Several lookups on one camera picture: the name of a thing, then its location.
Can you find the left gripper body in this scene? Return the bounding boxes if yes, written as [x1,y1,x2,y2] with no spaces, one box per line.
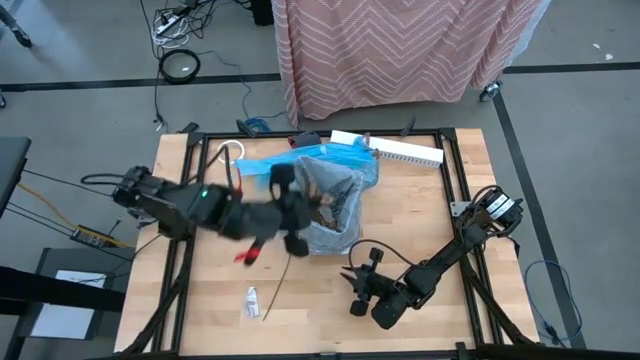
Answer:
[234,163,312,259]

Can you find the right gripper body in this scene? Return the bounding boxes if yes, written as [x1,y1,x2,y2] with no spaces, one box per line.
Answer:
[349,248,396,317]

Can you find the brown paper ball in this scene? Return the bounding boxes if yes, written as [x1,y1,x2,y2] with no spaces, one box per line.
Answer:
[314,192,351,232]

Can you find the grey plastic trash bag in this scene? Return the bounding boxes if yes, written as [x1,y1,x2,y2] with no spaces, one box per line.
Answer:
[291,155,366,257]

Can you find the blue plastic trash bag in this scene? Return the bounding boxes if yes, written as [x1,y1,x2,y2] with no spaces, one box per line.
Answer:
[234,137,381,191]

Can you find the thin brown stick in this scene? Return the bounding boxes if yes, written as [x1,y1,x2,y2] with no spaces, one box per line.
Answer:
[260,253,294,321]

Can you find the red tape tag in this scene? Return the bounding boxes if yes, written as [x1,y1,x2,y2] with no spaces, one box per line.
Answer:
[234,242,266,266]

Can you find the small black red object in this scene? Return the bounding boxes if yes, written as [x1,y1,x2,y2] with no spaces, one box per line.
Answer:
[287,130,324,150]

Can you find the white tape roll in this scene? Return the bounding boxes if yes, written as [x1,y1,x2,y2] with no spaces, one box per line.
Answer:
[216,139,247,166]

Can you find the pink chevron cloth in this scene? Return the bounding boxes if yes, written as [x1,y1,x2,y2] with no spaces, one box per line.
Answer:
[271,0,551,129]

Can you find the black electronics box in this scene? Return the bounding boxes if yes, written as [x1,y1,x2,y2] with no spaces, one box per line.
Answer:
[69,224,109,249]

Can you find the black floor box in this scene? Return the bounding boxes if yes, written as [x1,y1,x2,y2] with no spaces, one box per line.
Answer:
[249,0,275,27]

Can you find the silver caster wheel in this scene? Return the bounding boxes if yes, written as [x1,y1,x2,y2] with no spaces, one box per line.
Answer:
[479,79,503,104]

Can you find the white power strip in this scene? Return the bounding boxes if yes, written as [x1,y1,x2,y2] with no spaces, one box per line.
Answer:
[154,14,181,35]

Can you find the black horizontal bar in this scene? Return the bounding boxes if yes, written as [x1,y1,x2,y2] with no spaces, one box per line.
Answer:
[0,264,126,316]

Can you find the white paper sheet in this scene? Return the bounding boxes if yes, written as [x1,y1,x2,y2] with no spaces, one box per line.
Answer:
[30,269,107,341]

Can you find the black desk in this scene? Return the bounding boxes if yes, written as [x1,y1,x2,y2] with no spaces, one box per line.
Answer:
[0,135,32,221]

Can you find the black chair leg with caster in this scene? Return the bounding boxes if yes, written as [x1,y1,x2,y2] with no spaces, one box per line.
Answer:
[0,2,34,50]

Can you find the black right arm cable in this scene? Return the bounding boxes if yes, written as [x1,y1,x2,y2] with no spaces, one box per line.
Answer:
[347,238,416,269]

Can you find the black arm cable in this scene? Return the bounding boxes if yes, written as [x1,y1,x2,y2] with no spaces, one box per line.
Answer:
[347,238,416,269]
[192,143,244,194]

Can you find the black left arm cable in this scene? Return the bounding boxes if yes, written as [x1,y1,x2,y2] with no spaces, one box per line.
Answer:
[192,143,244,194]

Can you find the thin blue coiled cable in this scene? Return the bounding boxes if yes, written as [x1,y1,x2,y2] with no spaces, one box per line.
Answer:
[197,48,291,134]

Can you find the white slotted cable duct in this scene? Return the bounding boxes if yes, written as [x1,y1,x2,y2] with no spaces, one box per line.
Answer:
[329,129,445,169]

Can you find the black aluminium table frame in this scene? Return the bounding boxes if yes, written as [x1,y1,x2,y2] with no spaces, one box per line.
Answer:
[117,127,544,360]

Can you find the blue looped floor cable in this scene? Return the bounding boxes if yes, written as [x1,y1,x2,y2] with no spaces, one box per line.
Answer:
[523,259,584,346]

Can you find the long black floor cable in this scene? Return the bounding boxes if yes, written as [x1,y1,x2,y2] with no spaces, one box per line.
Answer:
[138,0,169,132]

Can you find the black round ring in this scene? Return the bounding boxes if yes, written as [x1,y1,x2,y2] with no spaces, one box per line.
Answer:
[158,48,202,85]

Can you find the white coiled cable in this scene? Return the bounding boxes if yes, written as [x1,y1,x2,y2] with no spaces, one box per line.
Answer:
[152,27,191,49]

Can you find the yellow cable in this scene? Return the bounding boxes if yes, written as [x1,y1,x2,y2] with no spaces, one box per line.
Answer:
[17,182,136,250]

